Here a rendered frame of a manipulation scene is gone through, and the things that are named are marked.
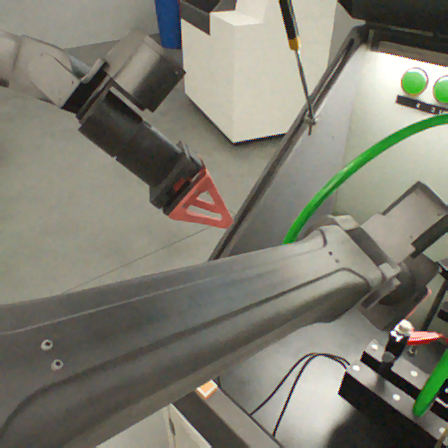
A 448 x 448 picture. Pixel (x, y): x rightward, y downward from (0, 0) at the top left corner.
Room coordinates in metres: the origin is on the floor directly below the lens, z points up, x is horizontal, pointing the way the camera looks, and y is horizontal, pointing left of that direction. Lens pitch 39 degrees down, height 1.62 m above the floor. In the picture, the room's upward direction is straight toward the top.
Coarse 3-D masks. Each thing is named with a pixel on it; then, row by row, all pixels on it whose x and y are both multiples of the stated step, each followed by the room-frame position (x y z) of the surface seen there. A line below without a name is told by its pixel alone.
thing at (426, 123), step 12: (420, 120) 0.47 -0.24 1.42; (432, 120) 0.47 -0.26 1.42; (444, 120) 0.48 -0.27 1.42; (396, 132) 0.46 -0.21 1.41; (408, 132) 0.46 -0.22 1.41; (384, 144) 0.45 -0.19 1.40; (360, 156) 0.44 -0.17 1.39; (372, 156) 0.44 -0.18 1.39; (348, 168) 0.43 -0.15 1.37; (360, 168) 0.44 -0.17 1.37; (336, 180) 0.43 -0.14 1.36; (324, 192) 0.42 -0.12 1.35; (312, 204) 0.42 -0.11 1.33; (300, 216) 0.41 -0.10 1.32; (300, 228) 0.41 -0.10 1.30; (288, 240) 0.41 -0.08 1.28
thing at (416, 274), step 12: (408, 264) 0.35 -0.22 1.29; (420, 264) 0.34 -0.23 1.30; (432, 264) 0.34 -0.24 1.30; (408, 276) 0.32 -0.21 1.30; (420, 276) 0.33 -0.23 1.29; (432, 276) 0.33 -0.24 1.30; (396, 288) 0.30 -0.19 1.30; (408, 288) 0.32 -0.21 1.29; (420, 288) 0.32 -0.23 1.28; (384, 300) 0.31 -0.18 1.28; (396, 300) 0.31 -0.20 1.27; (408, 300) 0.31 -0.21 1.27; (372, 312) 0.32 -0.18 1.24; (384, 312) 0.31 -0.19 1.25; (396, 312) 0.31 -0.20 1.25; (384, 324) 0.30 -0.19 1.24
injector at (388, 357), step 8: (408, 336) 0.39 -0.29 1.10; (392, 344) 0.40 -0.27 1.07; (400, 344) 0.39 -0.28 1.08; (384, 352) 0.40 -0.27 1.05; (392, 352) 0.39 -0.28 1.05; (400, 352) 0.39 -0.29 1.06; (384, 360) 0.38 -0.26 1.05; (392, 360) 0.39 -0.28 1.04; (384, 368) 0.40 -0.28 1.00; (384, 376) 0.40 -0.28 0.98
